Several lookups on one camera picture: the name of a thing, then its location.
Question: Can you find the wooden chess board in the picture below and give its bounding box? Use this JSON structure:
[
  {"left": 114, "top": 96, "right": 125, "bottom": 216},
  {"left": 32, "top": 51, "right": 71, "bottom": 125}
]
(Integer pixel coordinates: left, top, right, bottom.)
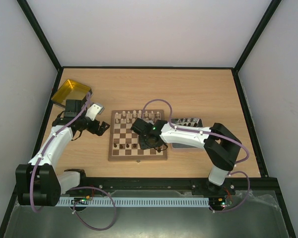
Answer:
[{"left": 108, "top": 110, "right": 167, "bottom": 162}]

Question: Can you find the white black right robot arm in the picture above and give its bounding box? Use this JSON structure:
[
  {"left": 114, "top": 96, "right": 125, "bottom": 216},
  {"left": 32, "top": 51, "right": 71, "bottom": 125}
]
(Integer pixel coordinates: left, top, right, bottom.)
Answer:
[{"left": 131, "top": 119, "right": 241, "bottom": 194}]

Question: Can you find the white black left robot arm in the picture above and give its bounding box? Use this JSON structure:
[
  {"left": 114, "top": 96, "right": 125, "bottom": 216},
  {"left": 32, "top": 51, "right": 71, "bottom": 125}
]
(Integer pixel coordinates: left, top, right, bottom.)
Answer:
[{"left": 15, "top": 100, "right": 109, "bottom": 213}]

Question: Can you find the left control circuit board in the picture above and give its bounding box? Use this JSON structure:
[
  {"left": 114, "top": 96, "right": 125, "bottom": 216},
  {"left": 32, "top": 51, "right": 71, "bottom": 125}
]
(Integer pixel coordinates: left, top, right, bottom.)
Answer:
[{"left": 70, "top": 196, "right": 93, "bottom": 205}]

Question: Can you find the control circuit board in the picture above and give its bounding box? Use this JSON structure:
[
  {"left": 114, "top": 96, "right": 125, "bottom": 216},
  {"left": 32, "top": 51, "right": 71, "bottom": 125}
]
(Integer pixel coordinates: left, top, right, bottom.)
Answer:
[
  {"left": 209, "top": 197, "right": 233, "bottom": 209},
  {"left": 70, "top": 196, "right": 93, "bottom": 205}
]

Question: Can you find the right control circuit board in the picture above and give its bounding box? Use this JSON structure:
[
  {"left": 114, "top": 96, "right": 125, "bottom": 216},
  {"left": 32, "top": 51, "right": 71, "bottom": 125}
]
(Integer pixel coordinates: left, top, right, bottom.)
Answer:
[{"left": 209, "top": 197, "right": 233, "bottom": 209}]

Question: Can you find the yellow metal tin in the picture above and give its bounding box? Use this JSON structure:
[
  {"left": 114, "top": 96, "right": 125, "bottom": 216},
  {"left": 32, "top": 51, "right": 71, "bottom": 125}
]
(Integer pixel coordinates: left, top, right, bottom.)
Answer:
[{"left": 51, "top": 79, "right": 93, "bottom": 109}]

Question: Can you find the silver metal tin tray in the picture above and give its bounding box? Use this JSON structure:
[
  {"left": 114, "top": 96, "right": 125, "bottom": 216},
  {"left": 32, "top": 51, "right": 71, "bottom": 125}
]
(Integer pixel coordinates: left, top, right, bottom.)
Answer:
[{"left": 171, "top": 118, "right": 203, "bottom": 150}]

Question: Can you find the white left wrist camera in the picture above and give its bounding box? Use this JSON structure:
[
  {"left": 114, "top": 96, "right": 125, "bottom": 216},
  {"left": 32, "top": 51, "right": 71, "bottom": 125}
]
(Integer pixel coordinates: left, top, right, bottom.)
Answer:
[{"left": 85, "top": 103, "right": 104, "bottom": 121}]

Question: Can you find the black enclosure frame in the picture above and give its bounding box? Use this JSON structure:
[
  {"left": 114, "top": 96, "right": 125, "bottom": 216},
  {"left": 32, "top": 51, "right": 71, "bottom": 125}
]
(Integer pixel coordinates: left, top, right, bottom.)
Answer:
[{"left": 0, "top": 0, "right": 296, "bottom": 238}]

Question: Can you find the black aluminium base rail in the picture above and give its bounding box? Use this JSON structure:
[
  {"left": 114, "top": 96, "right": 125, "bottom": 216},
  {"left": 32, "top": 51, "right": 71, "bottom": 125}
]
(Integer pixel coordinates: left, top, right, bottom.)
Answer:
[{"left": 16, "top": 176, "right": 279, "bottom": 196}]

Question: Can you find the white slotted cable duct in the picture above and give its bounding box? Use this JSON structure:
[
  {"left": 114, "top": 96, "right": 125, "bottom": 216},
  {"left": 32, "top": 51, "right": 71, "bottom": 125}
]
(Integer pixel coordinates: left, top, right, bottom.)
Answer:
[{"left": 56, "top": 197, "right": 209, "bottom": 208}]

